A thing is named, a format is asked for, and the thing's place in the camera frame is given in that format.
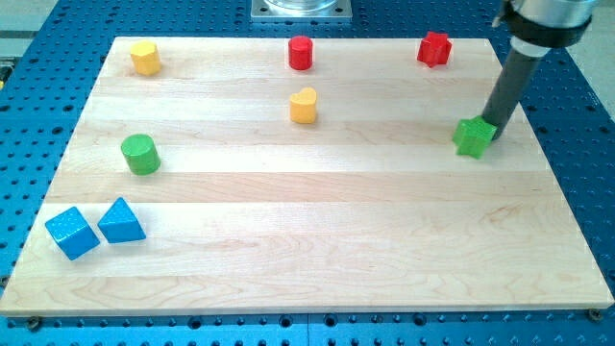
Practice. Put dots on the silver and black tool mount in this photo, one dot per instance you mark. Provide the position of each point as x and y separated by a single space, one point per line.
537 26

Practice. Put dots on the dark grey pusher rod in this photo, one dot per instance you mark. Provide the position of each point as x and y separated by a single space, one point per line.
516 73

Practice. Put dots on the green star block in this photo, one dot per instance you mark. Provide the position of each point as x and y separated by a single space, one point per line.
472 136

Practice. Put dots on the red star block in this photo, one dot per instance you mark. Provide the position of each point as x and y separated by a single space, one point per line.
434 49

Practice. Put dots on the yellow heart block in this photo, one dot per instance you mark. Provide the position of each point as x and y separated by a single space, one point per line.
302 106

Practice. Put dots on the red cylinder block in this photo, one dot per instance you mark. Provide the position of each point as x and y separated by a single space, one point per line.
300 51

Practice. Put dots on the wooden board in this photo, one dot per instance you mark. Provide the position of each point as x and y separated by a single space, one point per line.
369 208

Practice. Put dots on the yellow hexagon block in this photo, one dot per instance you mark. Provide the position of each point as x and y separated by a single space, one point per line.
145 57

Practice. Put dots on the green cylinder block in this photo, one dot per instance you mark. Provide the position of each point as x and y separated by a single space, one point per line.
140 153

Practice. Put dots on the blue triangle block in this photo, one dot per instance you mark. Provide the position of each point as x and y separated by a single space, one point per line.
119 223

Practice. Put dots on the blue perforated table plate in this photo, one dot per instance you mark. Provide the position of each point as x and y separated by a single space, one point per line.
48 88

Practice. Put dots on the blue cube block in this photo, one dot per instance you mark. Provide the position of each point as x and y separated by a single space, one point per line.
72 233

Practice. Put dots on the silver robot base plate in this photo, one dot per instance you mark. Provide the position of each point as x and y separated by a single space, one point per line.
294 10

